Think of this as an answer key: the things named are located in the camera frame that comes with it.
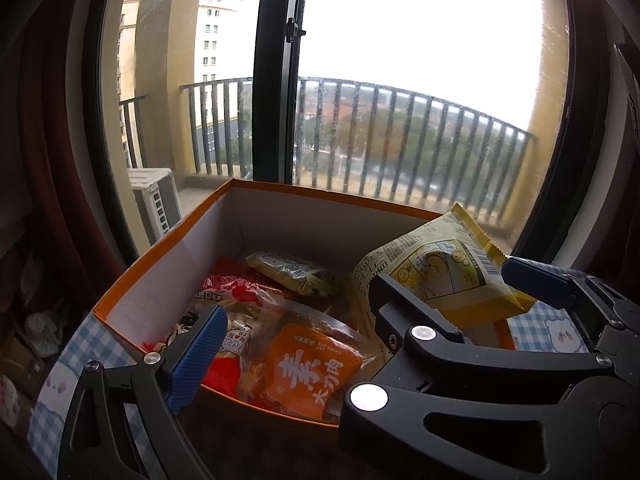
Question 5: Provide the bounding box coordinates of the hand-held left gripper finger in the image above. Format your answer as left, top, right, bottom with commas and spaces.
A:
56, 304, 230, 480

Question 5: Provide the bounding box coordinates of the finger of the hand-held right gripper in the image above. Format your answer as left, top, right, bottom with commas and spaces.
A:
339, 272, 640, 480
501, 256, 640, 388

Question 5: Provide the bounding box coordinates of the red cartoon snack packet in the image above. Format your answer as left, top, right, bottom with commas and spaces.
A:
142, 310, 266, 401

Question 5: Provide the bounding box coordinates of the large pale yellow snack packet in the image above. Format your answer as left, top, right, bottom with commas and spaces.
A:
350, 203, 538, 341

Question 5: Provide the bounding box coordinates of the orange cardboard box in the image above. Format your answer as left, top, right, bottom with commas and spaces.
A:
92, 177, 516, 428

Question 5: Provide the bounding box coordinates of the clear packet with orange label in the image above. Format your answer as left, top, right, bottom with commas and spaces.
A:
237, 295, 386, 423

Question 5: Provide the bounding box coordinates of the small yellow-green snack packet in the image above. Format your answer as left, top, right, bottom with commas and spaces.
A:
245, 250, 343, 297

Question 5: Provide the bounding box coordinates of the white plastic bag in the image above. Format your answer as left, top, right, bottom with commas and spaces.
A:
25, 305, 66, 356

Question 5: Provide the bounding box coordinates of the white air conditioner unit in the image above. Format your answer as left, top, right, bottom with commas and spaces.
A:
127, 167, 182, 246

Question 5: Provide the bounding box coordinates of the balcony metal railing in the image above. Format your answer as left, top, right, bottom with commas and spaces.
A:
119, 76, 538, 221

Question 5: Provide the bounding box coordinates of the dark red curtain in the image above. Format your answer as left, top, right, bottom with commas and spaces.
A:
15, 10, 131, 311

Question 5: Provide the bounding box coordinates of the beige apartment building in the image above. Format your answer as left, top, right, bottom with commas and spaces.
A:
197, 0, 246, 86

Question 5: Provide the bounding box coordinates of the black window frame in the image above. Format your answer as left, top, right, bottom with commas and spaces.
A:
95, 0, 616, 271

